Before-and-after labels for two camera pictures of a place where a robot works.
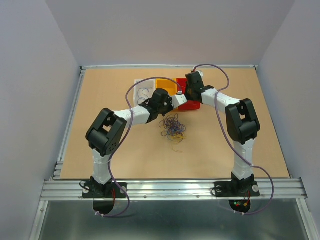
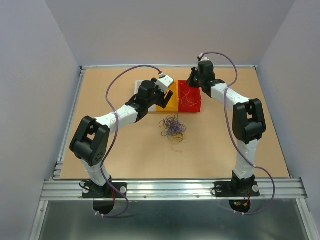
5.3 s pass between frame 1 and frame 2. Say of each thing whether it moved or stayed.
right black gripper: moved
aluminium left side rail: stayed
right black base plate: stayed
